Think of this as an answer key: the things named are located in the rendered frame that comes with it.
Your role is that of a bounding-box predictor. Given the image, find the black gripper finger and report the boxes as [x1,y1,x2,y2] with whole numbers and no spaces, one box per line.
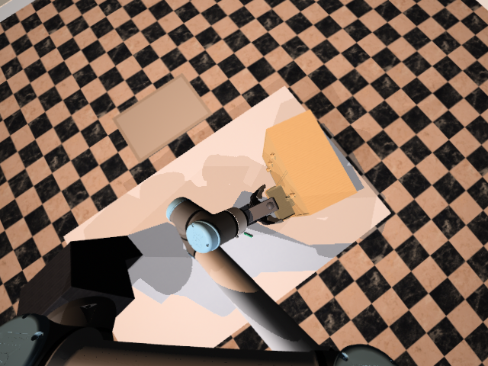
[260,215,283,225]
[250,184,266,201]

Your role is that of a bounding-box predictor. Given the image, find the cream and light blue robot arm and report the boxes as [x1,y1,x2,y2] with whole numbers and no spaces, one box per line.
[0,197,399,366]

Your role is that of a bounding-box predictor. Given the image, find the light wooden chest of drawers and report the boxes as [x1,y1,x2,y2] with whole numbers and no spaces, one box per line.
[265,110,357,217]

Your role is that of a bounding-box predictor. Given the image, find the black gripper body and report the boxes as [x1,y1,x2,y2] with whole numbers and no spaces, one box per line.
[239,200,266,226]

